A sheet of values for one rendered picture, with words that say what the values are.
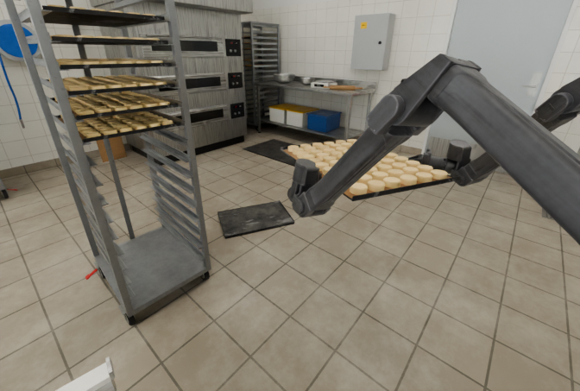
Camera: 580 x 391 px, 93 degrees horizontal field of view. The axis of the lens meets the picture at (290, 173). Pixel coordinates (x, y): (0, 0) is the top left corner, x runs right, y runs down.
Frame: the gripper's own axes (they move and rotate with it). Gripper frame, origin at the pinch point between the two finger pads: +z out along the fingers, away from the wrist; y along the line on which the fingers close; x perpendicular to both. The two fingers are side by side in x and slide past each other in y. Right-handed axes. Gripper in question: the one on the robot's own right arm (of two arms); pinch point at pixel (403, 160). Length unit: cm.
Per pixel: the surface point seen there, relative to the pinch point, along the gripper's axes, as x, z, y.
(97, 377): 99, 38, -11
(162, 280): 27, 118, -82
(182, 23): -173, 267, 82
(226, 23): -235, 248, 89
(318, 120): -295, 134, -43
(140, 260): 21, 145, -81
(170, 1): 13, 97, 60
